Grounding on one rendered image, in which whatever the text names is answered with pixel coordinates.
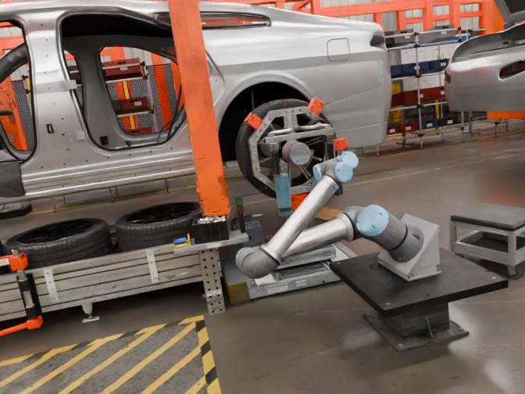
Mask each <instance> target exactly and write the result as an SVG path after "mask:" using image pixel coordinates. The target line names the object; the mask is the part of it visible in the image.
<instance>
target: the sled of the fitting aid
mask: <svg viewBox="0 0 525 394"><path fill-rule="evenodd" d="M335 257H336V249H335V246H334V245H328V246H326V247H323V248H321V249H317V250H315V251H312V252H310V253H306V254H304V255H302V256H298V257H295V258H294V259H291V260H288V261H285V262H283V263H281V264H280V265H279V266H278V268H277V269H281V268H285V267H293V266H296V265H300V264H304V263H311V262H316V261H320V260H327V259H331V258H335ZM277 269H276V270H277Z"/></svg>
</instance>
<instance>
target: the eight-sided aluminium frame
mask: <svg viewBox="0 0 525 394"><path fill-rule="evenodd" d="M301 113H302V114H303V115H305V116H306V117H307V118H309V119H310V120H313V119H314V118H316V117H318V116H317V115H316V114H315V113H313V112H311V111H310V109H309V108H308V107H307V106H299V107H296V108H290V109H279V110H273V111H269V112H268V113H267V114H266V116H265V118H264V119H263V123H262V124H261V126H260V127H259V129H258V130H255V131H254V133H253V134H252V136H250V139H249V140H248V145H249V151H250V157H251V163H252V174H253V176H255V177H256V178H257V179H259V180H260V181H261V182H263V183H264V184H266V185H267V186H268V187H270V188H271V189H273V190H274V191H276V189H275V184H274V183H273V182H272V181H271V180H270V179H268V178H267V177H265V176H264V175H263V174H261V173H260V168H259V157H258V151H257V144H256V142H257V141H258V140H259V138H260V137H261V136H262V134H263V132H264V131H265V130H266V129H267V128H268V126H269V125H270V123H271V122H272V121H273V119H274V117H279V116H285V115H288V116H290V115H292V114H301ZM327 144H328V143H325V146H326V154H327V161H328V160H329V158H328V151H327ZM318 183H319V182H318V181H317V180H316V178H315V177H314V178H313V179H312V181H311V182H310V183H309V184H304V185H299V186H294V187H290V191H291V195H295V194H300V193H304V192H310V191H312V190H313V189H314V188H315V187H316V185H317V184H318Z"/></svg>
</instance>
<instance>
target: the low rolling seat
mask: <svg viewBox="0 0 525 394"><path fill-rule="evenodd" d="M449 225H450V246H451V251H453V252H455V253H454V254H456V255H457V256H461V257H462V258H464V256H463V255H468V256H474V257H477V258H481V259H485V260H490V261H494V262H497V263H503V264H505V266H507V267H508V269H507V274H508V275H509V276H510V277H511V278H519V277H520V276H521V274H522V271H521V269H520V268H519V267H518V266H516V265H517V264H518V263H520V262H522V261H524V260H525V235H520V234H521V233H523V232H525V208H519V207H513V206H502V205H495V204H490V203H483V202H482V203H479V204H477V205H475V206H471V207H470V208H467V209H465V210H462V211H459V212H458V213H454V214H452V215H451V220H450V221H449ZM456 227H464V228H469V229H473V230H476V231H473V232H471V233H469V234H468V235H464V236H462V237H461V238H457V228H456Z"/></svg>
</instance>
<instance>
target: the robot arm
mask: <svg viewBox="0 0 525 394"><path fill-rule="evenodd" d="M357 165H358V158H357V156H356V155H355V154H354V153H353V152H344V153H343V154H342V155H341V156H338V157H335V158H333V159H330V160H328V161H325V162H323V163H320V164H317V165H315V166H314V167H313V173H314V176H315V178H316V180H317V181H318V182H319V183H318V184H317V185H316V187H315V188H314V189H313V190H312V191H311V192H310V193H309V194H308V195H307V197H306V198H305V199H304V200H303V202H302V203H301V204H300V205H299V207H298V208H297V209H296V210H295V211H294V212H293V214H292V215H291V216H290V217H289V218H288V219H287V221H286V222H285V223H284V224H283V226H282V227H281V228H280V229H279V231H278V232H277V233H276V234H275V235H274V236H273V237H272V238H271V240H270V241H269V242H268V243H266V244H263V245H257V246H256V247H253V248H251V247H245V248H243V249H241V250H240V251H239V252H238V253H237V255H236V264H237V267H238V269H239V270H240V271H241V272H243V273H244V274H245V275H246V276H248V277H249V278H252V279H260V278H264V277H265V276H267V275H269V274H271V273H272V272H273V271H274V270H276V269H277V268H278V266H279V265H280V264H281V263H283V262H285V261H288V260H291V259H294V258H295V257H298V256H302V255H304V254H306V253H310V252H312V251H315V250H317V249H321V248H323V247H326V246H328V245H332V244H334V243H336V242H340V241H342V240H345V241H347V242H352V241H354V240H356V239H359V238H365V239H368V240H370V241H373V242H376V243H377V244H378V245H380V246H382V247H383V248H385V249H386V250H387V251H388V252H389V254H390V256H391V258H392V259H393V260H395V261H397V262H399V263H406V262H408V261H410V260H411V259H413V258H414V257H415V256H416V255H417V254H418V253H419V251H420V250H421V248H422V246H423V240H424V236H423V232H422V231H421V230H420V229H419V228H417V227H415V226H411V225H407V224H404V223H402V222H401V221H400V220H399V219H397V218H396V217H394V216H393V215H391V214H390V213H389V212H388V211H386V210H385V209H384V208H382V207H380V206H377V205H370V206H367V207H366V208H365V207H361V206H350V207H348V208H346V209H345V210H344V211H343V212H342V213H339V214H338V215H337V219H335V220H331V221H328V222H326V223H324V224H320V225H317V226H315V227H311V228H309V229H306V230H304V229H305V228H306V227H307V226H308V224H309V223H310V222H311V221H312V219H313V218H314V217H315V216H316V215H317V214H318V212H319V211H320V210H321V209H322V208H323V206H324V205H325V204H326V203H327V201H328V200H329V199H330V197H331V196H332V195H336V196H338V195H342V194H343V188H342V184H343V183H346V182H348V181H350V180H351V178H352V175H353V171H352V170H354V169H355V168H356V167H357Z"/></svg>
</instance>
